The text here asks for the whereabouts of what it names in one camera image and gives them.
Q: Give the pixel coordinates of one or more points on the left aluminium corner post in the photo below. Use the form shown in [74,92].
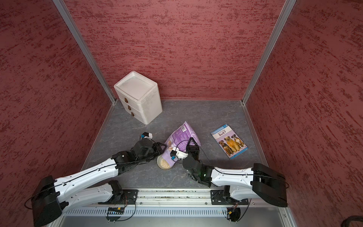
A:
[67,18]

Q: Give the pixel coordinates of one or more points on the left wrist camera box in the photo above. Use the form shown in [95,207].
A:
[146,135]

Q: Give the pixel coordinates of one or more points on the purple oats bag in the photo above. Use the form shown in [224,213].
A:
[179,138]

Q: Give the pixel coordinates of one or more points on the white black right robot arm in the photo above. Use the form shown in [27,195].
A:
[239,185]

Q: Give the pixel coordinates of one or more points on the Why Do Dogs Bark book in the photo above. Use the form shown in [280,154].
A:
[229,141]

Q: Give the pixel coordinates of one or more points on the green patterned breakfast bowl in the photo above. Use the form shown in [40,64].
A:
[166,162]

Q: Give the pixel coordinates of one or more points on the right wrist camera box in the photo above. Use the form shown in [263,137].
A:
[177,154]

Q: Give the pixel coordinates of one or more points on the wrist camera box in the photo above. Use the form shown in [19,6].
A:
[177,154]
[146,135]

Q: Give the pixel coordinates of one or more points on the white three-drawer storage box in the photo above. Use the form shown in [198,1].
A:
[139,96]

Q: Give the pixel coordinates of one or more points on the aluminium corner post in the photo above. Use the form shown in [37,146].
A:
[67,18]
[280,23]

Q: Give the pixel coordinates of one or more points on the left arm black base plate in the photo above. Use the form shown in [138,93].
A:
[125,198]

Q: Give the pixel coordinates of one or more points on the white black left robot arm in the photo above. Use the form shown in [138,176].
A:
[53,197]

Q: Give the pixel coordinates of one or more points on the right aluminium corner post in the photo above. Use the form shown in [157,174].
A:
[280,23]

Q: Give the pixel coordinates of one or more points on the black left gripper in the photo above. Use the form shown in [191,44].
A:
[158,148]

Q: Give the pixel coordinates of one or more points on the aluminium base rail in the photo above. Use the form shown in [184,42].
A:
[186,207]

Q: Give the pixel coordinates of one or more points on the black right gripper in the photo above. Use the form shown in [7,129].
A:
[192,149]

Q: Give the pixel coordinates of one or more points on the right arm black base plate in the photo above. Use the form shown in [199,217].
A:
[220,197]

